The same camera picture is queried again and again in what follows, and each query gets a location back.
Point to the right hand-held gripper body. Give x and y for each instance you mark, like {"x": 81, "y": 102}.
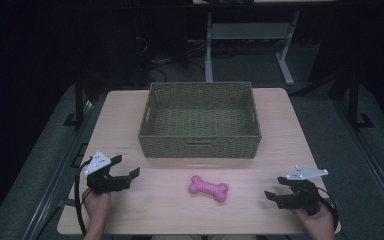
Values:
{"x": 301, "y": 193}

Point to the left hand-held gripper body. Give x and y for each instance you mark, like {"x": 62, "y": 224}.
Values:
{"x": 100, "y": 176}

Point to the pink bone-shaped dog toy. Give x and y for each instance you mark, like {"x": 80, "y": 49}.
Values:
{"x": 208, "y": 188}

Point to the green woven basket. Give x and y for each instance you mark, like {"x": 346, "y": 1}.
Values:
{"x": 199, "y": 120}

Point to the person's left hand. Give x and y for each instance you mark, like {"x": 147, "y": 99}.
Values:
{"x": 97, "y": 202}

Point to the person's right hand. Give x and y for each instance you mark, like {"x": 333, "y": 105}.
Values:
{"x": 316, "y": 223}

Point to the black metal stand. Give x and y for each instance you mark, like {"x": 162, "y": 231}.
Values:
{"x": 355, "y": 100}
{"x": 79, "y": 103}

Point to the grey metal desk frame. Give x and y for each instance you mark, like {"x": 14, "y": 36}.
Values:
{"x": 250, "y": 40}

